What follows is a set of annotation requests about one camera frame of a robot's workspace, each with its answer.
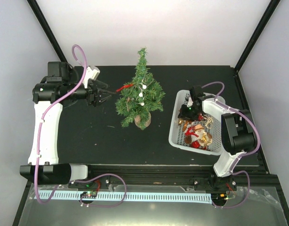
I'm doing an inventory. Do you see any black frame post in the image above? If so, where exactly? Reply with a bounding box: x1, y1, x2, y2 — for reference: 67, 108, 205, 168
27, 0, 67, 62
234, 0, 280, 73

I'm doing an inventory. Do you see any white slotted cable duct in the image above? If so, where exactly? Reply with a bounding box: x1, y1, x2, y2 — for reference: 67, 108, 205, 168
33, 190, 212, 205

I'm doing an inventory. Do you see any white plastic basket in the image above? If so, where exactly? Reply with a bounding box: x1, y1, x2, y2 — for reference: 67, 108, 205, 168
169, 89, 223, 156

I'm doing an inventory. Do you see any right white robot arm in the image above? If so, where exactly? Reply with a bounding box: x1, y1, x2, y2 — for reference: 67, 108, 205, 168
169, 86, 260, 190

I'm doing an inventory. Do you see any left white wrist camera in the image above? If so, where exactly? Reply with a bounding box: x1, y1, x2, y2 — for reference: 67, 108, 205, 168
82, 66, 100, 89

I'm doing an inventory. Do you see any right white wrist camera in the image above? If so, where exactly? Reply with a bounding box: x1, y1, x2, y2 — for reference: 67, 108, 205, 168
187, 97, 193, 107

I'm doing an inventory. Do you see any pile of christmas ornaments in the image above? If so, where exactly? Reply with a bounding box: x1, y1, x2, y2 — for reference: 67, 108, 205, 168
177, 113, 214, 150

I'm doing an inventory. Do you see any circuit board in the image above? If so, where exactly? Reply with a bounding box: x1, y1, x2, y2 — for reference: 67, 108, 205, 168
211, 193, 229, 200
80, 191, 97, 199

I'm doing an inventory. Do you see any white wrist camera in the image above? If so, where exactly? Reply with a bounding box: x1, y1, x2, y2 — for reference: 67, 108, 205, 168
82, 66, 100, 89
187, 97, 193, 107

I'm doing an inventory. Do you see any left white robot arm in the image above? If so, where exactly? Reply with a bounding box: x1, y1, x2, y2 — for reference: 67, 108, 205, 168
19, 62, 114, 188

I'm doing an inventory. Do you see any string of white lights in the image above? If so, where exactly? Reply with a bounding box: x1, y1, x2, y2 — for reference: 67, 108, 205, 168
138, 77, 150, 106

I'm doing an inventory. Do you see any left circuit board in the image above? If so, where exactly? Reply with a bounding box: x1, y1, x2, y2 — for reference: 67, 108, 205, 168
80, 191, 97, 199

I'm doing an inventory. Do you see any red ribbon bow ornament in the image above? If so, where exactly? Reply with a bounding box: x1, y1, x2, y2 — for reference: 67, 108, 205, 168
116, 84, 133, 92

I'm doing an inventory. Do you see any small green christmas tree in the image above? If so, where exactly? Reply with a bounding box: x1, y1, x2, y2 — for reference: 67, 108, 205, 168
115, 47, 165, 130

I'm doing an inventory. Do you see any right circuit board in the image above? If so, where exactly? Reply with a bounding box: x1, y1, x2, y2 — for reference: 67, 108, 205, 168
211, 193, 229, 200

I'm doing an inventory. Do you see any right black frame post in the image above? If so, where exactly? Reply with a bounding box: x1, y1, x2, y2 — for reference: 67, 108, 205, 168
234, 0, 280, 73

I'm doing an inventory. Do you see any left black frame post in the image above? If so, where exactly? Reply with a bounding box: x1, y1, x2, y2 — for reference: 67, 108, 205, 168
27, 0, 67, 62

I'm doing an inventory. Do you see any black aluminium rail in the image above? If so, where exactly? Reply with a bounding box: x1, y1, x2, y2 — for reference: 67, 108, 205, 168
32, 164, 277, 189

